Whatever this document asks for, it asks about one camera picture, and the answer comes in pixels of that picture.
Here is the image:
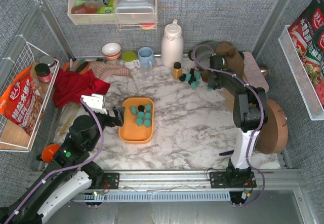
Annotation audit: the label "brown cloth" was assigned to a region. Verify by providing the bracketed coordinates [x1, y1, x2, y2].
[201, 41, 245, 79]

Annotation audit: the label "white wire wall basket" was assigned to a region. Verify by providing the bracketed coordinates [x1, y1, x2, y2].
[1, 35, 60, 152]

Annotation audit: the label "green capsule with chinese text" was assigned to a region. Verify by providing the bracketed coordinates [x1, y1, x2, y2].
[137, 111, 145, 119]

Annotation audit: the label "red noodle package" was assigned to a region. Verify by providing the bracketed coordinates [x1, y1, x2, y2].
[288, 0, 323, 105]

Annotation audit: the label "yellow bottle black cap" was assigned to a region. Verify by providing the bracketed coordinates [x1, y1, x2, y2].
[172, 62, 182, 80]

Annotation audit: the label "pink ice cube tray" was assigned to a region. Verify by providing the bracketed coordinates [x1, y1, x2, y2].
[243, 51, 269, 93]

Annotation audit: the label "black coffee capsule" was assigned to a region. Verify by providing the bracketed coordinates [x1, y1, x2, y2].
[138, 105, 145, 111]

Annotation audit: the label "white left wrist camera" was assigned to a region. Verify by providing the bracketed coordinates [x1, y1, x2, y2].
[81, 93, 108, 115]

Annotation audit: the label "round wooden board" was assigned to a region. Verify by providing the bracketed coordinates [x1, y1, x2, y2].
[255, 99, 288, 155]

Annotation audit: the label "red jam jar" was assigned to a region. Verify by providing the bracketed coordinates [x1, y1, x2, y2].
[34, 63, 52, 83]

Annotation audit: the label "steel pot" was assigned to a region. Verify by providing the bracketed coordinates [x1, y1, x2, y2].
[188, 40, 220, 71]

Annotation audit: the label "orange snack bag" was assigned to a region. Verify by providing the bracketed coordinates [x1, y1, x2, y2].
[1, 66, 43, 136]

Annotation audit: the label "white orange striped bowl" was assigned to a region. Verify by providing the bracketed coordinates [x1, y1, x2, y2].
[102, 43, 121, 59]

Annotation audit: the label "green capsule with number 3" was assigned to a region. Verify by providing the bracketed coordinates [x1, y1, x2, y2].
[136, 118, 143, 126]

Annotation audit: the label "green capsule number 3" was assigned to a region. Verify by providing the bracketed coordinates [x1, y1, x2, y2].
[145, 104, 152, 112]

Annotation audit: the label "green lidded cup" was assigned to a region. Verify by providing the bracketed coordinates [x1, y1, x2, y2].
[121, 51, 140, 69]

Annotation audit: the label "clear plastic food containers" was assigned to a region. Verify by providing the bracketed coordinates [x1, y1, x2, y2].
[115, 0, 155, 24]

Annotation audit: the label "orange round lid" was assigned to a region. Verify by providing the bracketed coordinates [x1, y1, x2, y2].
[41, 144, 60, 163]

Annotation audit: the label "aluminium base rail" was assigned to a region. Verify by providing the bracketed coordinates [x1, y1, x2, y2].
[111, 169, 307, 192]

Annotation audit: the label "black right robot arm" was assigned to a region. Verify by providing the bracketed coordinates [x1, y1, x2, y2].
[208, 54, 268, 184]

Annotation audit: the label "white side wall rack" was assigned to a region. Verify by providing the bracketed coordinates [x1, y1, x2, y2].
[278, 25, 323, 121]

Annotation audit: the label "white thermos jug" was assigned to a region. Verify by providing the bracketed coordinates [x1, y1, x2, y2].
[161, 19, 184, 68]

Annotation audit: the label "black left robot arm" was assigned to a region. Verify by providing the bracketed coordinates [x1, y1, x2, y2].
[1, 106, 125, 223]

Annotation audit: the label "cream wall rack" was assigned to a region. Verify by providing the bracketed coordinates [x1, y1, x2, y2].
[67, 0, 157, 30]

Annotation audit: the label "orange plastic storage basket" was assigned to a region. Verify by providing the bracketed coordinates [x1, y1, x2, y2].
[118, 97, 154, 144]

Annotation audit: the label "blue mug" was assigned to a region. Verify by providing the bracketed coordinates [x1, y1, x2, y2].
[138, 47, 155, 68]

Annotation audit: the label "red cloth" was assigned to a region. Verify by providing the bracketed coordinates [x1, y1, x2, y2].
[52, 69, 110, 108]

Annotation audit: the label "striped pink cloth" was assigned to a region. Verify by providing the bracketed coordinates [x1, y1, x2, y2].
[89, 61, 132, 80]

